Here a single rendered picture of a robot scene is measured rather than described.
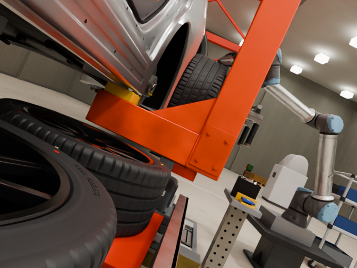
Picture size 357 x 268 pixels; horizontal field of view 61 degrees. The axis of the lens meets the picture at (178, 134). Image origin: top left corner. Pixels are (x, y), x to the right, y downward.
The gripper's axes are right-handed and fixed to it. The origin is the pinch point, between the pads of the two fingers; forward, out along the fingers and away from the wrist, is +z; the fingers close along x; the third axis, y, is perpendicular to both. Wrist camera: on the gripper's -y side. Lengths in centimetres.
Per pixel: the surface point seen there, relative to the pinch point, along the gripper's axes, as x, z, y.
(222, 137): -28, -7, -65
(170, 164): -61, 34, -21
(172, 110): -15, 16, -62
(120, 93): -5, 40, -64
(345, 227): -176, -101, 82
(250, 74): -2, -20, -52
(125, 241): -41, 19, -122
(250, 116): -32.7, -18.0, -15.0
